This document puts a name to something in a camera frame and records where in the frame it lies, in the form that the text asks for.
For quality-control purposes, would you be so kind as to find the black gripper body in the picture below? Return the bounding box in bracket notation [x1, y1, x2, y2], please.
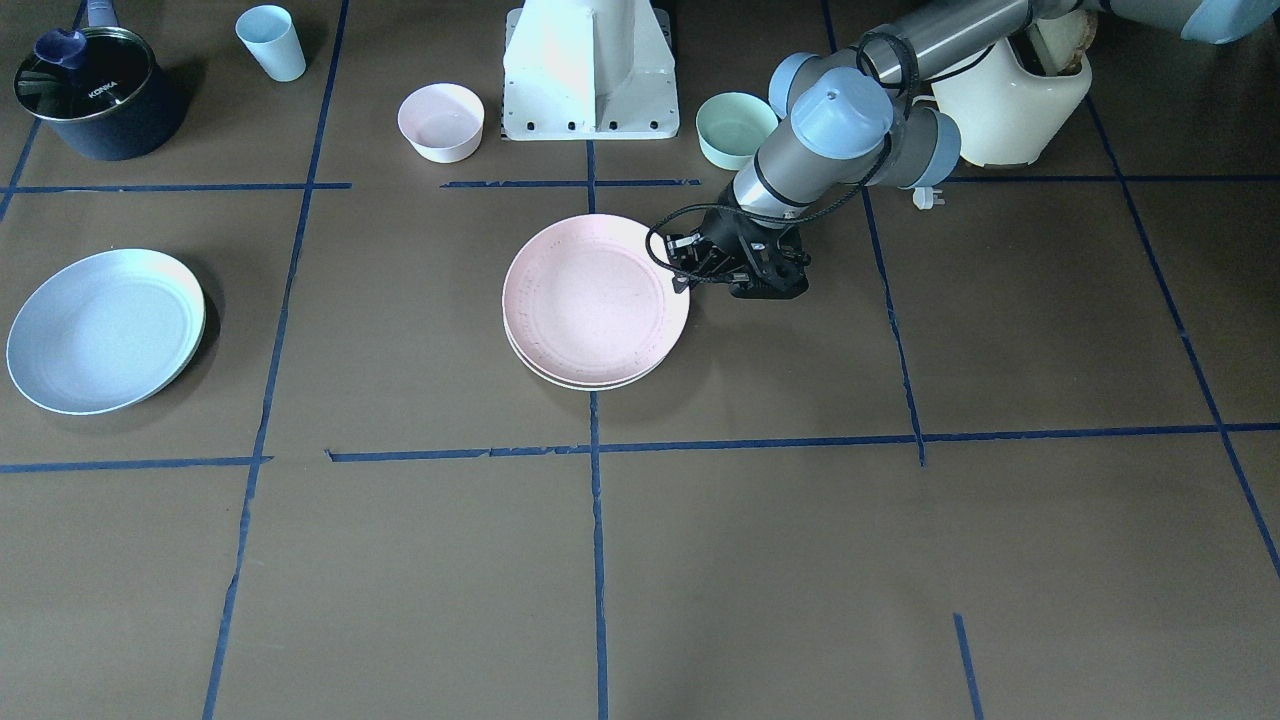
[694, 205, 810, 300]

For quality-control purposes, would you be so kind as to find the pink plate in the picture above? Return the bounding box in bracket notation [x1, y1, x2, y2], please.
[500, 214, 691, 389]

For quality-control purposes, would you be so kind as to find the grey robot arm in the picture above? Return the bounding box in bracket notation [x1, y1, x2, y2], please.
[653, 1, 1277, 299]

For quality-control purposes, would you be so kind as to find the green bowl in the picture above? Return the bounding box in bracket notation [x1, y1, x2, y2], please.
[695, 92, 780, 170]

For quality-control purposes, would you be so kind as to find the cream white plate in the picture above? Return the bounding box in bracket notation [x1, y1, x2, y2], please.
[504, 325, 684, 392]

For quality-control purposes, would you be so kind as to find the pink bowl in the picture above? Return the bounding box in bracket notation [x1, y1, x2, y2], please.
[397, 83, 486, 164]

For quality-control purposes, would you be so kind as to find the cream white toaster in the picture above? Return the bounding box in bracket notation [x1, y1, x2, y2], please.
[931, 20, 1093, 168]

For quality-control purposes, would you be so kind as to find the bread slice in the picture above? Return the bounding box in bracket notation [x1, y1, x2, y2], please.
[1033, 8, 1098, 77]

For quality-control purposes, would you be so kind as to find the light blue cup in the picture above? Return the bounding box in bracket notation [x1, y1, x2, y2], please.
[236, 4, 306, 82]

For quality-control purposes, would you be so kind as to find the dark blue saucepan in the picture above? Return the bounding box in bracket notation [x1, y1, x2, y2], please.
[13, 1, 188, 161]

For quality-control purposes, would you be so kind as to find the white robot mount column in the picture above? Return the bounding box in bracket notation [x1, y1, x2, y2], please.
[500, 1, 680, 142]

